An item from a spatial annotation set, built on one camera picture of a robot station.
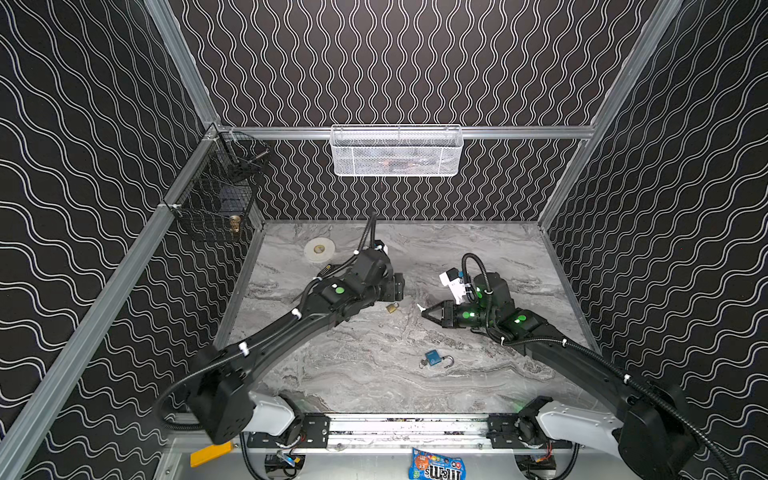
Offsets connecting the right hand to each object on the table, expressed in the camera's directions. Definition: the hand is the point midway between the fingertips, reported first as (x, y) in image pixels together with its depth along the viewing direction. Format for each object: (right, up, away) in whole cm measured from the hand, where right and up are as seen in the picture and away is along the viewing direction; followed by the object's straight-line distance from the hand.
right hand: (423, 314), depth 77 cm
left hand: (-5, +8, +1) cm, 10 cm away
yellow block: (-51, -32, -6) cm, 60 cm away
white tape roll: (-35, +17, +36) cm, 53 cm away
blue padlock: (+4, -14, +9) cm, 18 cm away
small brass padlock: (-8, -2, +21) cm, 22 cm away
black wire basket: (-63, +33, +16) cm, 73 cm away
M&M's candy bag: (0, -33, -8) cm, 34 cm away
